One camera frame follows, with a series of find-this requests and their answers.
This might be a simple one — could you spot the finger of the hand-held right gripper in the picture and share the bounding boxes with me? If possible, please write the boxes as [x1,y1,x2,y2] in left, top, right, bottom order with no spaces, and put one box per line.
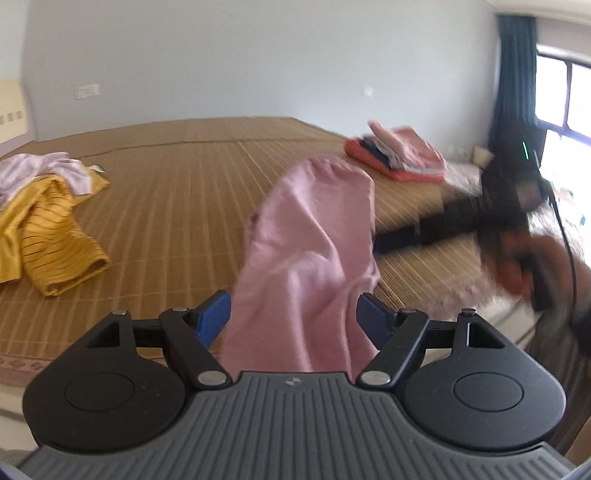
[372,196,485,254]

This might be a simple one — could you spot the folded pink garment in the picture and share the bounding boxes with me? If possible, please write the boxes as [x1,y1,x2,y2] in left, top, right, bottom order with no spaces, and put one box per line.
[367,121,447,170]

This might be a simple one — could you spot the window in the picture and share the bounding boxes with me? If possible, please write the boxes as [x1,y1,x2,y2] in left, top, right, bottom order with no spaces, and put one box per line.
[534,43,591,223]

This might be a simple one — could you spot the stack of folded clothes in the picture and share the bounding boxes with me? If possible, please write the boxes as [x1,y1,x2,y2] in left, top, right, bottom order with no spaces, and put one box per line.
[344,137,447,182]

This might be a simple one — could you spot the pink sweater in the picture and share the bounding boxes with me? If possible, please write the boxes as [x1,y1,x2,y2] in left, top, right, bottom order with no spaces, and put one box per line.
[222,156,382,384]

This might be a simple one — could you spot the bamboo bed mat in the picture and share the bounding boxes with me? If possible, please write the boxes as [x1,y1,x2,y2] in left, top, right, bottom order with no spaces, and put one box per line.
[0,116,583,372]

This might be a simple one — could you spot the cream bed headboard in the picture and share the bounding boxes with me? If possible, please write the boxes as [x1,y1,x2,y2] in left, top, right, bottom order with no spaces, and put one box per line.
[0,78,36,145]

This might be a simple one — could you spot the person's right hand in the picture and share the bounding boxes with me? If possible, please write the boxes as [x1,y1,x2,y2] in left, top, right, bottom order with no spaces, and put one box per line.
[487,230,574,297]

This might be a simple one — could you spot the teal curtain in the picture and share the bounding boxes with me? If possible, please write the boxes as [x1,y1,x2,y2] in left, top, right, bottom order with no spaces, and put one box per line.
[488,15,539,154]

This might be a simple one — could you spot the folded grey garment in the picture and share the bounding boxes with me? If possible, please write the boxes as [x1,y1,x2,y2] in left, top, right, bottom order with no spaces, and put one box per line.
[373,137,403,168]

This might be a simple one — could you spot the folded navy garment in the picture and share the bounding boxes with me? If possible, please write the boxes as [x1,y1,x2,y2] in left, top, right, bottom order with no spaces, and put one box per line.
[359,137,394,170]

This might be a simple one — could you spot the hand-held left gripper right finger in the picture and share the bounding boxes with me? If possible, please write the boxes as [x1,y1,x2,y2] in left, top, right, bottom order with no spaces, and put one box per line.
[356,292,506,389]

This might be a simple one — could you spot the pale pink garment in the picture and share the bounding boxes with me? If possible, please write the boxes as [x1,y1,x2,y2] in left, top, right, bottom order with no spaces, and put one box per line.
[0,152,94,205]

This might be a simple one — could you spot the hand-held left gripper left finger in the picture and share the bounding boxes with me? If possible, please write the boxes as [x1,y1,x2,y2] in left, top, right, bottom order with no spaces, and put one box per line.
[85,290,232,391]

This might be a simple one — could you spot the yellow striped garment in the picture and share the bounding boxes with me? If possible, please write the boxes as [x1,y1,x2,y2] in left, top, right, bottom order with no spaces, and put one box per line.
[0,168,112,284]

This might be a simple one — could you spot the black cable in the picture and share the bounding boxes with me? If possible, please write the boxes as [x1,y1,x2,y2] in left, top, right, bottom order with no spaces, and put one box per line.
[549,184,591,325]

